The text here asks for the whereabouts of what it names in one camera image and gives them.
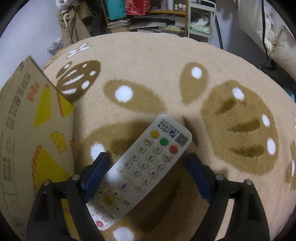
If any brown cardboard box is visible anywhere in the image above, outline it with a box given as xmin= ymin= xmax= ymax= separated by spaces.
xmin=1 ymin=57 xmax=74 ymax=240

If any white numbered TV remote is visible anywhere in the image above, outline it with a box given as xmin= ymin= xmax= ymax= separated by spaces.
xmin=87 ymin=114 xmax=192 ymax=231

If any beige floral butterfly rug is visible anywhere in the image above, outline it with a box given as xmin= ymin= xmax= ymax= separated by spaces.
xmin=43 ymin=32 xmax=295 ymax=238

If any plastic bag of items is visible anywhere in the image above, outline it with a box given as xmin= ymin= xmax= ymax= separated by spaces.
xmin=45 ymin=36 xmax=63 ymax=56

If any stack of books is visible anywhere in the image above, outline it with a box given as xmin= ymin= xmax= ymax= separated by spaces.
xmin=107 ymin=19 xmax=132 ymax=33

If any beige hanging coat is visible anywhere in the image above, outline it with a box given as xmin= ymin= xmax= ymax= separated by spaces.
xmin=55 ymin=0 xmax=94 ymax=48

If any white metal trolley cart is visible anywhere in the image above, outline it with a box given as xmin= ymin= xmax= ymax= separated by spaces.
xmin=187 ymin=0 xmax=217 ymax=44

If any teal storage bag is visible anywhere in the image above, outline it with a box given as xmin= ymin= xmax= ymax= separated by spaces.
xmin=105 ymin=0 xmax=126 ymax=21

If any red patterned gift bag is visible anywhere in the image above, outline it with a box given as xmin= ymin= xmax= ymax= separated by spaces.
xmin=125 ymin=0 xmax=151 ymax=16

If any wooden bookshelf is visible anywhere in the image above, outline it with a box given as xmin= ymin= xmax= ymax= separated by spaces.
xmin=100 ymin=1 xmax=188 ymax=37

